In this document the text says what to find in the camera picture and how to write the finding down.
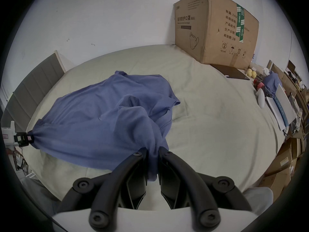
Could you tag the brown floor carton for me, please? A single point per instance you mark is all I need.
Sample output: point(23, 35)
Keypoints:
point(276, 184)
point(281, 157)

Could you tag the white book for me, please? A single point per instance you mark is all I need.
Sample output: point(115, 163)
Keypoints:
point(276, 112)

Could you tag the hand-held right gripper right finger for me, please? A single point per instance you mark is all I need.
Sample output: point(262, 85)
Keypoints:
point(190, 177)

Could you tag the bunched blue cloth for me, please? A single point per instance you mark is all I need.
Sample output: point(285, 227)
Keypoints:
point(271, 82)

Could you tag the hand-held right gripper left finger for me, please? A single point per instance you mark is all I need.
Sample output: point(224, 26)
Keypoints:
point(113, 177)

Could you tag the bed with beige sheet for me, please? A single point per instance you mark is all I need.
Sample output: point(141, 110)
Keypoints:
point(217, 119)

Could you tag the blue shirt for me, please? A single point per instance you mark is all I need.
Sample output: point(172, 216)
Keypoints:
point(96, 119)

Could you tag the large brown cardboard carton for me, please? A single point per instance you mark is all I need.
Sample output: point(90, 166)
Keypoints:
point(212, 28)

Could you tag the white flat box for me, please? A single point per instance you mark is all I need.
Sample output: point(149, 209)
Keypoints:
point(286, 103)

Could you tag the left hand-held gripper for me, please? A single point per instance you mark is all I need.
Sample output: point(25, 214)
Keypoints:
point(8, 133)

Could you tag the person's legs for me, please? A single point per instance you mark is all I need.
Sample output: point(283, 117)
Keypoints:
point(260, 198)

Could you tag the yellow ball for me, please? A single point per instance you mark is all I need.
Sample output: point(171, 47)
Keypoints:
point(254, 74)
point(248, 71)

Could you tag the grey padded headboard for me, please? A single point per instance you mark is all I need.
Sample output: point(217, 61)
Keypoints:
point(36, 81)

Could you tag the black flat laptop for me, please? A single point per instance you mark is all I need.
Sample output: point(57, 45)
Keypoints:
point(231, 72)

